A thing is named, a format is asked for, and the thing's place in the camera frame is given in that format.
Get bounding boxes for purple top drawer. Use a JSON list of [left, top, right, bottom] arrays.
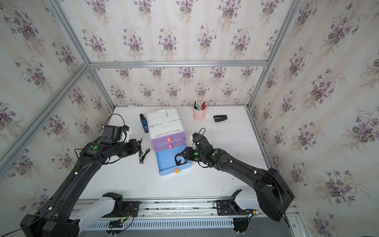
[[151, 131, 186, 146]]

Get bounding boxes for purple drawer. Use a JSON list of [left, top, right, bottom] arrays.
[[151, 131, 186, 146], [153, 138, 186, 152]]

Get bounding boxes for blue bottom drawer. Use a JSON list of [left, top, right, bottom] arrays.
[[156, 145, 192, 176]]

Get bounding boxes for black earphones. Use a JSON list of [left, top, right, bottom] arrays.
[[137, 138, 151, 165], [174, 151, 188, 166]]

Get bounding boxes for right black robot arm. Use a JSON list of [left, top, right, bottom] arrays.
[[174, 133, 295, 222]]

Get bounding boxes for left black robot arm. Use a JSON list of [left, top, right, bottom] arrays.
[[20, 125, 138, 237]]

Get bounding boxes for white drawer cabinet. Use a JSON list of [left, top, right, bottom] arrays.
[[146, 107, 186, 145]]

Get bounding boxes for pink pen holder cup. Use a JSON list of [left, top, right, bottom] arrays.
[[192, 101, 207, 121]]

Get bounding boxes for black stapler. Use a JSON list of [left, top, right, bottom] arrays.
[[213, 115, 228, 122]]

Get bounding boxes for aluminium mounting rail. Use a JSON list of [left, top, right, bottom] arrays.
[[53, 197, 303, 221]]

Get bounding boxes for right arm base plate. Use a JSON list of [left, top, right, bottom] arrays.
[[213, 199, 254, 216]]

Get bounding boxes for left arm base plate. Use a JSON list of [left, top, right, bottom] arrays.
[[107, 201, 140, 217]]

